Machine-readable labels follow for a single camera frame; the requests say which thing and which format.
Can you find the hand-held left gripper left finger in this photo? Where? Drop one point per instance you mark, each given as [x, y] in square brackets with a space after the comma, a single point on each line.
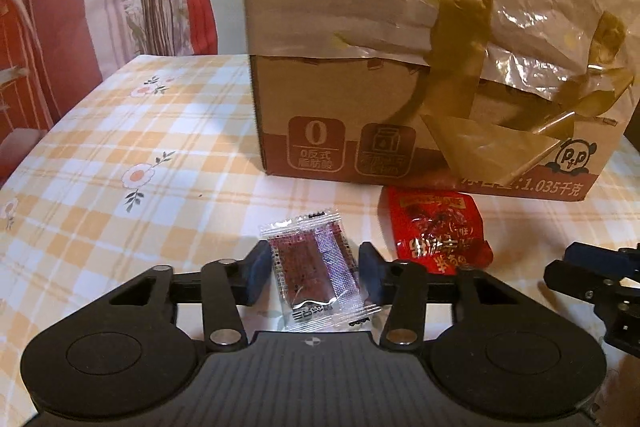
[257, 277]

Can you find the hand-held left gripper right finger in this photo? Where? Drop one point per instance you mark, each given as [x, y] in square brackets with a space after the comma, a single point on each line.
[372, 277]

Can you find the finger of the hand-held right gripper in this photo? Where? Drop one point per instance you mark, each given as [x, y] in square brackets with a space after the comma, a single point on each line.
[600, 257]
[575, 279]

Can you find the clear dried meat packet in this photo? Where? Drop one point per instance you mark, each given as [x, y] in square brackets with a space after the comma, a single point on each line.
[342, 267]
[300, 272]

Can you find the red snack packet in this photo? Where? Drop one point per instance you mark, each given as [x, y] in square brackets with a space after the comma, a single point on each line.
[435, 227]

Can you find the brown cardboard box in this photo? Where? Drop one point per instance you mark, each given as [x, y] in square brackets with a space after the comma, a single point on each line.
[325, 117]

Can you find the checked floral tablecloth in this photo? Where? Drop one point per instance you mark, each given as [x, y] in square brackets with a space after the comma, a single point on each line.
[125, 132]

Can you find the brown tape strip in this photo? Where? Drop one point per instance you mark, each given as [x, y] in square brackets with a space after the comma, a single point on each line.
[450, 57]
[607, 57]

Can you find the printed pink backdrop cloth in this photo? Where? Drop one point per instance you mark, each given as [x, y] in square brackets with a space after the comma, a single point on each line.
[60, 7]

